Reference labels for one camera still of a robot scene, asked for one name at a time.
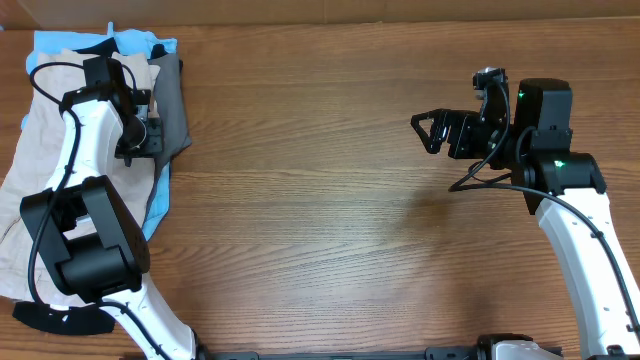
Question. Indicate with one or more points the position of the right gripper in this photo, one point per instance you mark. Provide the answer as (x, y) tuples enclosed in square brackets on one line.
[(458, 133)]

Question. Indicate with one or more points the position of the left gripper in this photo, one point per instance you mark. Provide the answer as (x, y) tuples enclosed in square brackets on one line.
[(154, 145)]

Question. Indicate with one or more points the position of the beige shorts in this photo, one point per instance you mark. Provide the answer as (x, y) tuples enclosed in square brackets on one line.
[(37, 153)]

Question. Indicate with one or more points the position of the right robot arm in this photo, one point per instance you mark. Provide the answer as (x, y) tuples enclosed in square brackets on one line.
[(524, 145)]

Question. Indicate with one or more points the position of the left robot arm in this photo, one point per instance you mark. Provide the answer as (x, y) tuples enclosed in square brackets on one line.
[(88, 267)]

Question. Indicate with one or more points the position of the grey shorts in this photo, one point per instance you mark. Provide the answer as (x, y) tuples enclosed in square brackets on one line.
[(170, 106)]

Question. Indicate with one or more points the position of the light blue garment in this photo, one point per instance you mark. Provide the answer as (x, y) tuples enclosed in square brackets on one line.
[(128, 42)]

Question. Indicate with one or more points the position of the black garment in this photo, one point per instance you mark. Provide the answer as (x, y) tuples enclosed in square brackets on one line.
[(76, 321)]

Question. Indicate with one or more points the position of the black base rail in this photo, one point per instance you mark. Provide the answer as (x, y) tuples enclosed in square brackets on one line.
[(494, 346)]

